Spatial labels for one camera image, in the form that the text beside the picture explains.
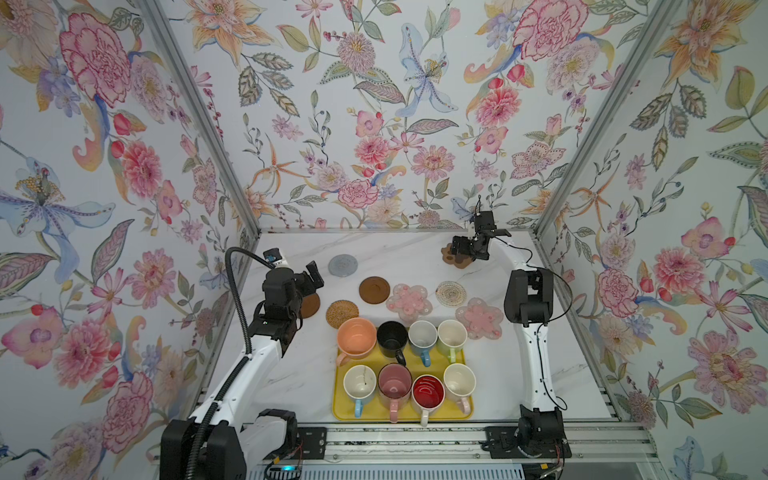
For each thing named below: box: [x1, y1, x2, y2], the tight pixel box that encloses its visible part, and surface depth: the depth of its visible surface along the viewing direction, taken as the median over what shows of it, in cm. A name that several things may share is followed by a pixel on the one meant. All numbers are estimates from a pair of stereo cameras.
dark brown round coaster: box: [358, 276, 391, 305], surface depth 106 cm
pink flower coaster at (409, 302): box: [386, 283, 433, 322], surface depth 103 cm
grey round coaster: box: [328, 254, 358, 277], surface depth 112 cm
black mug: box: [377, 320, 408, 367], surface depth 86 cm
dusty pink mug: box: [378, 363, 413, 423], surface depth 77 cm
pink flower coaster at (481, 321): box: [455, 297, 504, 340], surface depth 98 cm
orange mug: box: [336, 317, 377, 367], surface depth 89 cm
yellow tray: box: [334, 332, 474, 427], surface depth 80 cm
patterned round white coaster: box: [435, 281, 467, 307], surface depth 104 cm
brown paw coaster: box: [441, 243, 473, 269], surface depth 113 cm
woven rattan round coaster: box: [326, 300, 359, 329], surface depth 100 cm
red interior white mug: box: [411, 374, 446, 427], surface depth 78 cm
